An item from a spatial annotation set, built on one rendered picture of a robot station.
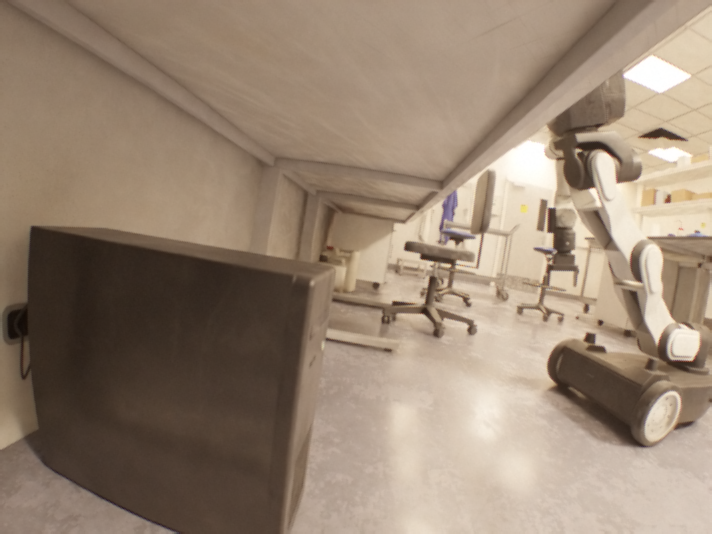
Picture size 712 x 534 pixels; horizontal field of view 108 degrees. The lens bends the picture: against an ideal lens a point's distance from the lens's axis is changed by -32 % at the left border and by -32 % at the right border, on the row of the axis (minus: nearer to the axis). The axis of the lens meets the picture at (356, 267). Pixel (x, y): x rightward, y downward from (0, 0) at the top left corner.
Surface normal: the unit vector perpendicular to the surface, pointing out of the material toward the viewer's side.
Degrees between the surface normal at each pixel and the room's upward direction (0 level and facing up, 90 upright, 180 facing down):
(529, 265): 90
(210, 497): 90
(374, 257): 90
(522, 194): 90
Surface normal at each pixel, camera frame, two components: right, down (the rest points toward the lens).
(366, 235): -0.07, 0.07
